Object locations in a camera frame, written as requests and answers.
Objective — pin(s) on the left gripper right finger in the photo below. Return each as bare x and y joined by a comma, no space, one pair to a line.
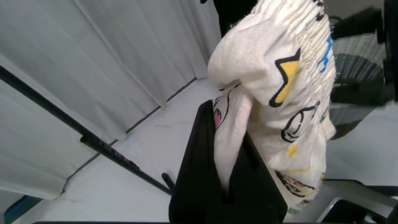
255,193

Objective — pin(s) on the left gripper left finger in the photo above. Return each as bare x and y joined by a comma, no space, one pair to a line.
196,186

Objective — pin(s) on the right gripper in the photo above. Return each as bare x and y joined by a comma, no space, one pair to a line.
391,46

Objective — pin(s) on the cream printed garment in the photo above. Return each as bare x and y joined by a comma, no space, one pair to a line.
264,62

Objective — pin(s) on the white laundry basket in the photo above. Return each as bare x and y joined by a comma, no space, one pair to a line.
357,62

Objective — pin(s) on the black clothes rack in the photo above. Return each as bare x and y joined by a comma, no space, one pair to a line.
109,152

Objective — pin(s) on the white curtain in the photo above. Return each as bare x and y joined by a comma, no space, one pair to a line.
77,62

